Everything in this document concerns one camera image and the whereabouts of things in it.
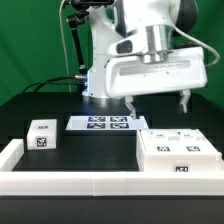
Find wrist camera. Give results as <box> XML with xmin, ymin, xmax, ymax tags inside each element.
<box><xmin>108</xmin><ymin>36</ymin><xmax>145</xmax><ymax>57</ymax></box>

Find white cabinet body box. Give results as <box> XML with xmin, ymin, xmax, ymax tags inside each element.
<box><xmin>136</xmin><ymin>129</ymin><xmax>224</xmax><ymax>173</ymax></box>

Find small white cabinet top block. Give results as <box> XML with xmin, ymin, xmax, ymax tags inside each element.
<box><xmin>27</xmin><ymin>119</ymin><xmax>57</xmax><ymax>150</ymax></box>

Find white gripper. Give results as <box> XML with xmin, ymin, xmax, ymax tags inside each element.
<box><xmin>105</xmin><ymin>47</ymin><xmax>207</xmax><ymax>119</ymax></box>

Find black cables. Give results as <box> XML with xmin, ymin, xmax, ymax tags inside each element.
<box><xmin>22</xmin><ymin>75</ymin><xmax>88</xmax><ymax>94</ymax></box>

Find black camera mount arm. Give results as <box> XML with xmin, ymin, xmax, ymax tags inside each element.
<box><xmin>65</xmin><ymin>0</ymin><xmax>114</xmax><ymax>81</ymax></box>

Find grey hanging cable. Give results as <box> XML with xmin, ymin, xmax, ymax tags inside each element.
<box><xmin>58</xmin><ymin>0</ymin><xmax>73</xmax><ymax>94</ymax></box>

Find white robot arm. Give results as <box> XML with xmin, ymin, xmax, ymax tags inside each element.
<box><xmin>67</xmin><ymin>0</ymin><xmax>207</xmax><ymax>118</ymax></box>

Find white U-shaped obstacle fence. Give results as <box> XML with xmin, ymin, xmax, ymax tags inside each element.
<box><xmin>0</xmin><ymin>139</ymin><xmax>224</xmax><ymax>196</ymax></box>

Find white base tag plate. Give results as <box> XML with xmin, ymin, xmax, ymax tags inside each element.
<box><xmin>66</xmin><ymin>116</ymin><xmax>148</xmax><ymax>131</ymax></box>

